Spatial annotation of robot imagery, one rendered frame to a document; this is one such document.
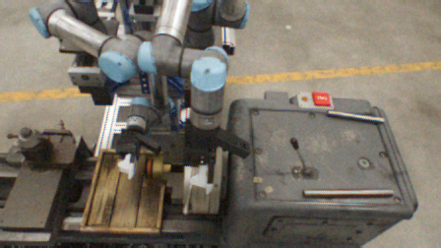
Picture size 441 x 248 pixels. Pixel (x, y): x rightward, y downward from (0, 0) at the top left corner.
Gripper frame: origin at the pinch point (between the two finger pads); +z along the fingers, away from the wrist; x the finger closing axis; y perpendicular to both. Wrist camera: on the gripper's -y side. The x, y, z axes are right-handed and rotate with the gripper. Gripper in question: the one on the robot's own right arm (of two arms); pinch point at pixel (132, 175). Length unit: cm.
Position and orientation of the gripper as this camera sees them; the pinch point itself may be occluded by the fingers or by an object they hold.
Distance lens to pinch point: 124.6
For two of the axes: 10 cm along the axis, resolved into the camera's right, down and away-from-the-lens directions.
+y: -10.0, -0.5, -0.6
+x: 0.8, -5.8, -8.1
